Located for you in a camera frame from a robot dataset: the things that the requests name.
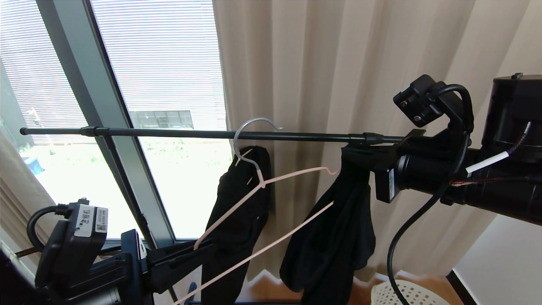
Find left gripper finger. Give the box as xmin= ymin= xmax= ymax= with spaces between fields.
xmin=148 ymin=258 xmax=199 ymax=293
xmin=146 ymin=240 xmax=213 ymax=272

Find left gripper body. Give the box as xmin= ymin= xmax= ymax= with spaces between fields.
xmin=36 ymin=229 xmax=149 ymax=305

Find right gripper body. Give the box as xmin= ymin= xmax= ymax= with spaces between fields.
xmin=375 ymin=140 xmax=542 ymax=226

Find black shorts with white cord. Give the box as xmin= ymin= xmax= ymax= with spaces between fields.
xmin=200 ymin=146 xmax=272 ymax=305

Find pink clothes hanger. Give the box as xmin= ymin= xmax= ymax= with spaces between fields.
xmin=171 ymin=118 xmax=338 ymax=305
xmin=234 ymin=147 xmax=255 ymax=186

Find black garment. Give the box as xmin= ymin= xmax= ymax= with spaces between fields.
xmin=279 ymin=145 xmax=378 ymax=305

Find black clothes rack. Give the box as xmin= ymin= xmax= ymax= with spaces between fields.
xmin=20 ymin=126 xmax=409 ymax=305

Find white laundry basket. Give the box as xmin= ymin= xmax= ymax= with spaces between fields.
xmin=372 ymin=280 xmax=451 ymax=305

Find window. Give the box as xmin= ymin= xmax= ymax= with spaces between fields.
xmin=0 ymin=0 xmax=233 ymax=250

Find black cable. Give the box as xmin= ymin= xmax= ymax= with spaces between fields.
xmin=387 ymin=84 xmax=475 ymax=305
xmin=27 ymin=205 xmax=70 ymax=252

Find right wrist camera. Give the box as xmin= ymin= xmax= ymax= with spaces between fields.
xmin=393 ymin=74 xmax=475 ymax=134

